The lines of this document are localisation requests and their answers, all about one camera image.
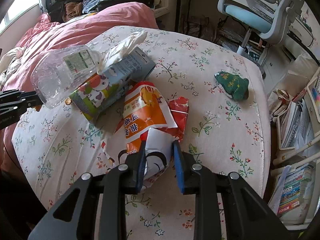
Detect green knitted pouch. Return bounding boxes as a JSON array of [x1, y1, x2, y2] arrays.
[[214, 71, 250, 102]]

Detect clear plastic bottle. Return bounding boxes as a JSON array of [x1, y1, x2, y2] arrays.
[[30, 44, 103, 109]]

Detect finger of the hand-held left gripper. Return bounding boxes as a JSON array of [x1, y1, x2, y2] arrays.
[[0, 89, 42, 117]]

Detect stack of colourful books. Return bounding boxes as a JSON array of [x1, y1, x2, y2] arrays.
[[269, 164, 315, 220]]

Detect cow print milk carton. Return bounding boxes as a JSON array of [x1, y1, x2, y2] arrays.
[[69, 47, 157, 125]]

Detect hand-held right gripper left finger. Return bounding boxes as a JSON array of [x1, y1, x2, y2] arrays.
[[27, 140, 148, 240]]

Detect dark woven bag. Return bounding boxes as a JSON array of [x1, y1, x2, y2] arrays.
[[182, 15, 218, 43]]

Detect blue grey office chair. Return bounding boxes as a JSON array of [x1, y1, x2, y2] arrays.
[[217, 0, 304, 73]]

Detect crumpled white tissue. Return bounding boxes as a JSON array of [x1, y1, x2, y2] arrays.
[[96, 29, 148, 74]]

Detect red crumpled wrapper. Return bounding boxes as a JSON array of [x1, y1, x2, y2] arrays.
[[166, 97, 190, 143]]

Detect pile of dark clothes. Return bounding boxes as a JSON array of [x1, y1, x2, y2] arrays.
[[47, 0, 155, 23]]

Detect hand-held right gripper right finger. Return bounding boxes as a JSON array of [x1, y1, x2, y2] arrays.
[[172, 140, 293, 240]]

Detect white cloth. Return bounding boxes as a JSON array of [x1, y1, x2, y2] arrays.
[[0, 46, 25, 85]]

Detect orange and white snack bag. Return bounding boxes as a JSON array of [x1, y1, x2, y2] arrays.
[[100, 80, 179, 188]]

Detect stack of papers and magazines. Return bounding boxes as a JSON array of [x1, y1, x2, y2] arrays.
[[277, 97, 315, 150]]

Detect cream shelf cart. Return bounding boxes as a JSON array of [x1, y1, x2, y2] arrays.
[[267, 67, 320, 230]]

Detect window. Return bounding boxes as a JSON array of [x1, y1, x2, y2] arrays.
[[0, 0, 43, 33]]

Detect translucent plastic bag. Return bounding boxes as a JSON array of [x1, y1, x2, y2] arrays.
[[285, 52, 320, 93]]

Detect white drawer cabinet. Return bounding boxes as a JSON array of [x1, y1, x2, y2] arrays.
[[260, 42, 295, 95]]

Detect pink blanket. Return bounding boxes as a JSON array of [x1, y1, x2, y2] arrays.
[[0, 2, 159, 170]]

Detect white tote bag red handles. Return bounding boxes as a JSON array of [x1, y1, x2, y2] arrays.
[[269, 87, 308, 118]]

